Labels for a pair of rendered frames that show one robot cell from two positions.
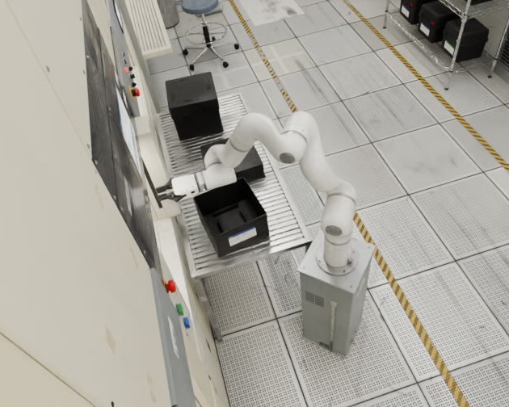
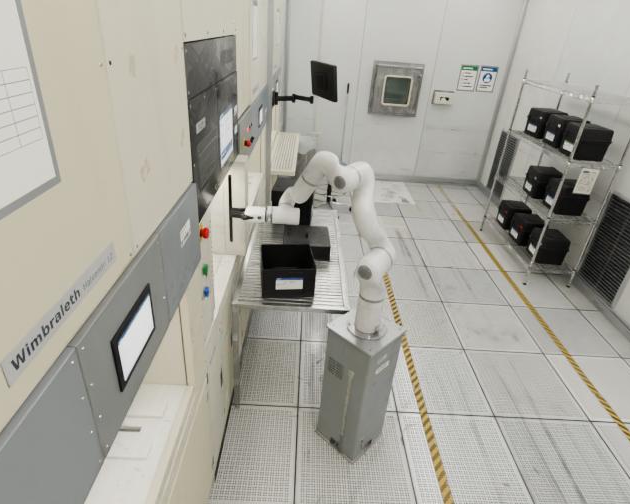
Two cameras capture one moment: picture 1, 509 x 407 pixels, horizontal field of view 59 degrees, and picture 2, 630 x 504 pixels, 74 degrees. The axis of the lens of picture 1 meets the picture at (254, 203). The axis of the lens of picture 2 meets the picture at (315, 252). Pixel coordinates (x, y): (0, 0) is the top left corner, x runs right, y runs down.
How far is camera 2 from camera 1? 0.77 m
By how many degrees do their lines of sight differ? 21
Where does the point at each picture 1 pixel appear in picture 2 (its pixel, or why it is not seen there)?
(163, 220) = (229, 255)
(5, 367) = not seen: outside the picture
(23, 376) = not seen: outside the picture
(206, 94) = not seen: hidden behind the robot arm
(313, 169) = (360, 207)
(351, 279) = (372, 345)
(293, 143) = (348, 171)
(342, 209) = (378, 256)
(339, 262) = (366, 325)
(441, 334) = (459, 477)
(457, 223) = (505, 386)
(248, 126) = (318, 157)
